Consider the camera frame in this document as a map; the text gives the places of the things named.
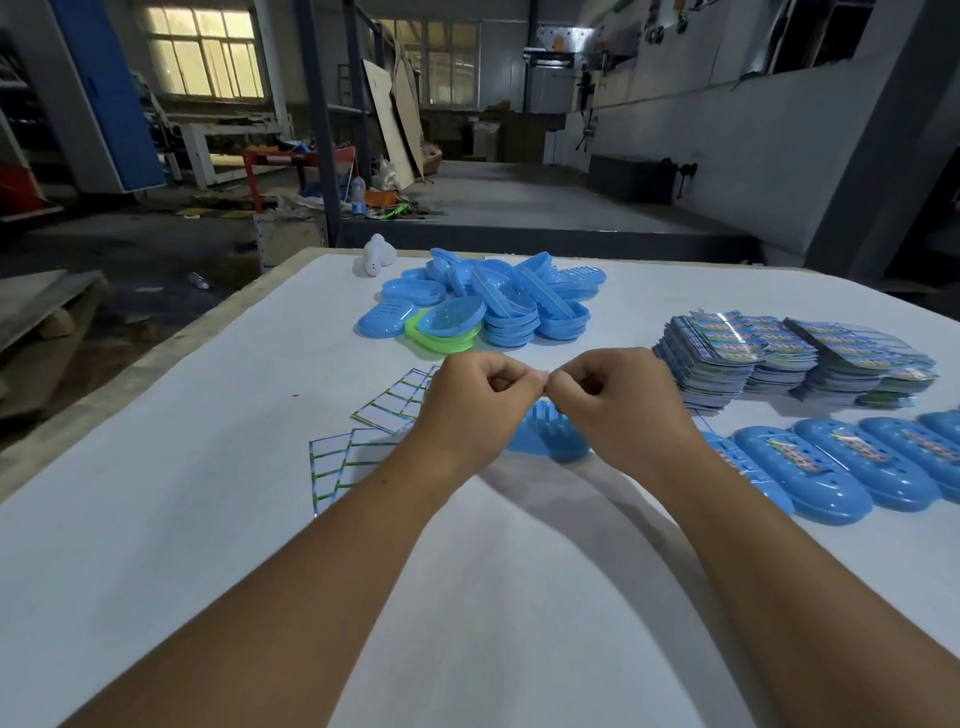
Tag person's right hand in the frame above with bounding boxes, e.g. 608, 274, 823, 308
545, 347, 710, 489

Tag person's left hand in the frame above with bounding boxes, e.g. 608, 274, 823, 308
408, 350, 550, 485

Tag fanned backing sheets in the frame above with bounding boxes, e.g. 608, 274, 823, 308
352, 365, 440, 436

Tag stacks of colourful sticker sheets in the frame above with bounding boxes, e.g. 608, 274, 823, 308
653, 308, 939, 412

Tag pile of blue soap dishes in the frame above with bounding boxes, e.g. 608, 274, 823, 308
356, 247, 607, 350

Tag person's right forearm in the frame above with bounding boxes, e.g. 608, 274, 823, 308
652, 438, 960, 728

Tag person's left forearm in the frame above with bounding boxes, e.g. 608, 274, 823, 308
63, 438, 459, 728

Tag black box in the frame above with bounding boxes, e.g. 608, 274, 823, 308
587, 155, 678, 205

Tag small white plastic figure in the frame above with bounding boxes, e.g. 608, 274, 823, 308
361, 233, 399, 278

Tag pale wooden crate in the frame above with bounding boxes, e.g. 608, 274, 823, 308
254, 213, 329, 273

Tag pale leaning plywood board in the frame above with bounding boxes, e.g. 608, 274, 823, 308
362, 58, 418, 191

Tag brown leaning board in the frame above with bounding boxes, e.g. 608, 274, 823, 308
392, 48, 427, 180

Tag red metal table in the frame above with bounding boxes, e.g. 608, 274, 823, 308
242, 144, 359, 214

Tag silver machine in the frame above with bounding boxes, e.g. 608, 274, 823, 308
523, 26, 595, 115

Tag wide window with grid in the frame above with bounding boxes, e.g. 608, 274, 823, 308
378, 20, 481, 110

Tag grey slanted pillar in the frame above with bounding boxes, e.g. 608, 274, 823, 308
806, 0, 960, 285

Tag wooden pallet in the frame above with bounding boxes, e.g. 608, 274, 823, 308
0, 269, 110, 354

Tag large bright window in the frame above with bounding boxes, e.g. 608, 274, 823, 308
143, 5, 266, 100

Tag blue and white machine cabinet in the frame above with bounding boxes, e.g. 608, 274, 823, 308
48, 0, 168, 195

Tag thick dark steel post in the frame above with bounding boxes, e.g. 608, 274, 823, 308
293, 0, 345, 249

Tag thin dark steel post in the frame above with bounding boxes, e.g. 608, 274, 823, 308
344, 0, 373, 185

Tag white metal workbench frame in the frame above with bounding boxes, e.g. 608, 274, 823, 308
161, 112, 295, 189

